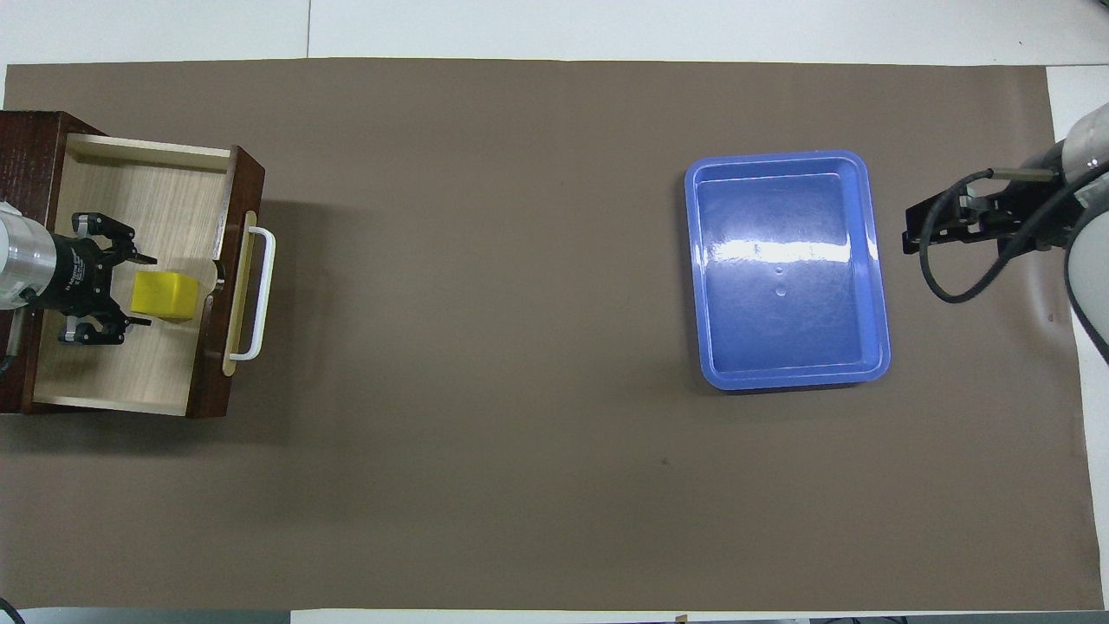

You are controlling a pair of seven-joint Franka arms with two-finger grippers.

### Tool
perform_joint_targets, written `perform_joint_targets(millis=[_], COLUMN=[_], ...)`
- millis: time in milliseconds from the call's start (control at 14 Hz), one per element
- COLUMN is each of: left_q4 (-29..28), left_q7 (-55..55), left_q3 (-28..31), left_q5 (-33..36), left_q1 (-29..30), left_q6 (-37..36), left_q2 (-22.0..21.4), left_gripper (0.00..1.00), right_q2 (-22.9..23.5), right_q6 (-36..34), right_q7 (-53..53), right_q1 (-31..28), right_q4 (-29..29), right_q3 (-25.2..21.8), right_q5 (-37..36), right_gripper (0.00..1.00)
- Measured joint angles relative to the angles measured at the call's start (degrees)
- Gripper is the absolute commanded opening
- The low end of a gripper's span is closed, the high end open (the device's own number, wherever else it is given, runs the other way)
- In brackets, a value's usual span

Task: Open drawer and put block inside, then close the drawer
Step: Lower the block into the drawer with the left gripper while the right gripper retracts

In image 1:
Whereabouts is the white drawer handle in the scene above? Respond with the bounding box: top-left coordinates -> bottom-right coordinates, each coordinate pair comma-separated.
227,226 -> 277,361

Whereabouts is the dark wooden drawer cabinet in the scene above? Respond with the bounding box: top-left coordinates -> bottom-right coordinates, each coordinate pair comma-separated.
0,110 -> 107,416

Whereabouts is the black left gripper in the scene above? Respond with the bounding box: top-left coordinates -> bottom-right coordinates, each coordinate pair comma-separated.
38,211 -> 159,347

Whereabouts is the blue plastic tray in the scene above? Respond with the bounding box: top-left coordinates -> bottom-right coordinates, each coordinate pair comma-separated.
684,150 -> 892,392

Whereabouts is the wooden drawer with dark front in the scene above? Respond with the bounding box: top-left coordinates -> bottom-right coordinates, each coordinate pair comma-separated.
31,133 -> 277,419

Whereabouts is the yellow cube block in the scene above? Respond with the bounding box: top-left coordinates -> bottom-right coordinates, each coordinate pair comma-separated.
130,270 -> 203,324

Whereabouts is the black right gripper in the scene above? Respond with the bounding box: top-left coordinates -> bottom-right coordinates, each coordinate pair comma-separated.
904,172 -> 1077,257

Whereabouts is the brown paper table mat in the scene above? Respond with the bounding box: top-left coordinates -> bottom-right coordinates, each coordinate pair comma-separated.
0,57 -> 1106,613

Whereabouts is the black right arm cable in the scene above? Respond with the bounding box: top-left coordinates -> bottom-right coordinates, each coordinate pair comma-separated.
920,166 -> 1065,305

